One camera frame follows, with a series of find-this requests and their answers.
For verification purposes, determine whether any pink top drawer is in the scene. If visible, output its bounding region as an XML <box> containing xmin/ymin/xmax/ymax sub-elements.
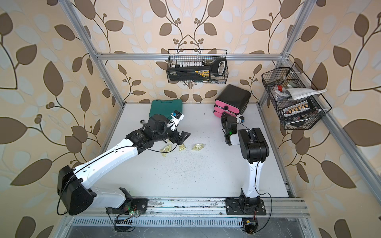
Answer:
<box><xmin>215</xmin><ymin>100</ymin><xmax>240</xmax><ymax>115</ymax></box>

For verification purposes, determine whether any pink bottom drawer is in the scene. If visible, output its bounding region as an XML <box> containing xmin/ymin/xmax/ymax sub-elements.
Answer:
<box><xmin>213</xmin><ymin>111</ymin><xmax>222</xmax><ymax>118</ymax></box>

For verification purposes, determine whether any black pink drawer cabinet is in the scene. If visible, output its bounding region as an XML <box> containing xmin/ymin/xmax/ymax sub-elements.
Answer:
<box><xmin>215</xmin><ymin>84</ymin><xmax>251</xmax><ymax>116</ymax></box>

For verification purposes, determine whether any yellow cookie packet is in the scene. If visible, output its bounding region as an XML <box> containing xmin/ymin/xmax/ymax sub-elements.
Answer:
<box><xmin>160</xmin><ymin>144</ymin><xmax>172</xmax><ymax>157</ymax></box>
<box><xmin>192</xmin><ymin>143</ymin><xmax>204</xmax><ymax>151</ymax></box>
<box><xmin>179</xmin><ymin>144</ymin><xmax>186</xmax><ymax>151</ymax></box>

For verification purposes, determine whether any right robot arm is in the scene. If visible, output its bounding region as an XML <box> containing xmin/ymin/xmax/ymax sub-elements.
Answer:
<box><xmin>221</xmin><ymin>113</ymin><xmax>270</xmax><ymax>216</ymax></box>

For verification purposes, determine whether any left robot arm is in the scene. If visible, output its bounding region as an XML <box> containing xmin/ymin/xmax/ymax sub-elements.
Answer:
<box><xmin>57</xmin><ymin>111</ymin><xmax>190</xmax><ymax>216</ymax></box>

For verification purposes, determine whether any green plastic tool case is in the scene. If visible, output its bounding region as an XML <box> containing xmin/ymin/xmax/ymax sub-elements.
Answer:
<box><xmin>149</xmin><ymin>99</ymin><xmax>183</xmax><ymax>118</ymax></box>

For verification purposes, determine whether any black tool box in basket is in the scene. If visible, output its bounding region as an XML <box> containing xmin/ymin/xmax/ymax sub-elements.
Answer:
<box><xmin>167</xmin><ymin>66</ymin><xmax>220</xmax><ymax>81</ymax></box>

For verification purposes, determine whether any white paper in basket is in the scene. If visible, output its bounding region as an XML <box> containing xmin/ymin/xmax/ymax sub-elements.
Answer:
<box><xmin>285</xmin><ymin>88</ymin><xmax>327</xmax><ymax>100</ymax></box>

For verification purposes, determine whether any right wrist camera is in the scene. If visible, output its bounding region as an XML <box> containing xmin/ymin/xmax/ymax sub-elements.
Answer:
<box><xmin>236</xmin><ymin>115</ymin><xmax>245</xmax><ymax>124</ymax></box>

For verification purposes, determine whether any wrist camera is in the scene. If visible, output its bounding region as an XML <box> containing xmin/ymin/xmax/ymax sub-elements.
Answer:
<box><xmin>236</xmin><ymin>115</ymin><xmax>245</xmax><ymax>124</ymax></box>
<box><xmin>167</xmin><ymin>110</ymin><xmax>184</xmax><ymax>131</ymax></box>

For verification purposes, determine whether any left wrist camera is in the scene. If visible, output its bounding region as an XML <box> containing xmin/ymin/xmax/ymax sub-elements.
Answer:
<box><xmin>167</xmin><ymin>110</ymin><xmax>184</xmax><ymax>131</ymax></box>

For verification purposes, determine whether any back wire basket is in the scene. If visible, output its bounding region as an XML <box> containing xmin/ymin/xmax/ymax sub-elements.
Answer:
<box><xmin>166</xmin><ymin>48</ymin><xmax>229</xmax><ymax>84</ymax></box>

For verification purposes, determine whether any wire basket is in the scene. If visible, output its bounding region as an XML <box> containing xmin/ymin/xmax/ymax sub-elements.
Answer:
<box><xmin>262</xmin><ymin>63</ymin><xmax>332</xmax><ymax>130</ymax></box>
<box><xmin>166</xmin><ymin>48</ymin><xmax>229</xmax><ymax>84</ymax></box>

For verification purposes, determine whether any right wire basket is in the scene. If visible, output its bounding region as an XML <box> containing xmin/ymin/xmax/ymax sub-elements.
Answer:
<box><xmin>262</xmin><ymin>63</ymin><xmax>332</xmax><ymax>130</ymax></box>

